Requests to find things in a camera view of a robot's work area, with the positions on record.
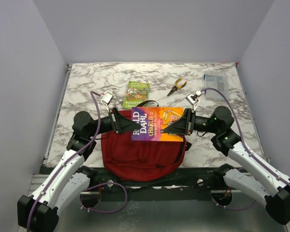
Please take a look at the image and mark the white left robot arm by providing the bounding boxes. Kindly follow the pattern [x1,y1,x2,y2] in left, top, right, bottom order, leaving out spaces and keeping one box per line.
[17,108,141,232]

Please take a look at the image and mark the clear plastic organizer box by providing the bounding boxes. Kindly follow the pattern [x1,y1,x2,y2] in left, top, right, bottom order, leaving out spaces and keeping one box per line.
[203,71,230,101]

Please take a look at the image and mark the green book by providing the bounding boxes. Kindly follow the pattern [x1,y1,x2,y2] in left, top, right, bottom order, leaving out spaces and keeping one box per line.
[123,81,150,109]

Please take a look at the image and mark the red student backpack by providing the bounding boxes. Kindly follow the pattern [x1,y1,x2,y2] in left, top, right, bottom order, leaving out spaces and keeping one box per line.
[101,100,192,182]

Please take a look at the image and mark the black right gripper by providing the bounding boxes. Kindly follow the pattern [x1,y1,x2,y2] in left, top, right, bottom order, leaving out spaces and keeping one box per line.
[165,107,220,135]

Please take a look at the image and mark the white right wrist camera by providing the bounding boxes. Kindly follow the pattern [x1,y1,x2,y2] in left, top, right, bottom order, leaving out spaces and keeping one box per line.
[186,91,202,112]

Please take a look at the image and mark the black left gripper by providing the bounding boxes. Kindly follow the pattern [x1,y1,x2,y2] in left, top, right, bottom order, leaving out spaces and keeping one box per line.
[88,107,142,137]

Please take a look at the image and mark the purple Roald Dahl book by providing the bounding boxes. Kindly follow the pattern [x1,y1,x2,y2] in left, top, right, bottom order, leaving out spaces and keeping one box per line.
[131,107,184,142]

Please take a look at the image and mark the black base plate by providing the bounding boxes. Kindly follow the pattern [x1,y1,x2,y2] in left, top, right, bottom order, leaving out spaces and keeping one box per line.
[77,166,228,201]

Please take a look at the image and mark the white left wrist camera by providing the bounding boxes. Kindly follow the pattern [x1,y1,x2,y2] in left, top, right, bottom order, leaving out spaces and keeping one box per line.
[101,92,114,105]

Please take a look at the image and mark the aluminium mounting rail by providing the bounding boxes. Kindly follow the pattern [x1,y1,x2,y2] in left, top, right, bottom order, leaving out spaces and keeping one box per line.
[27,174,106,196]

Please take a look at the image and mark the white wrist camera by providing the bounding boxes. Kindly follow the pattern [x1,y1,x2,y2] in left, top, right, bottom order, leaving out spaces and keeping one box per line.
[101,92,114,105]
[186,91,202,112]

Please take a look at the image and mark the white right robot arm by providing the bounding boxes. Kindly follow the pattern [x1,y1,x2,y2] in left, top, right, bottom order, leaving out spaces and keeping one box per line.
[162,106,290,225]

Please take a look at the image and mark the yellow handled pliers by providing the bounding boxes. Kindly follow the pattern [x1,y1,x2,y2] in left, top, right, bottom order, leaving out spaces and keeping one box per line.
[167,78,187,97]

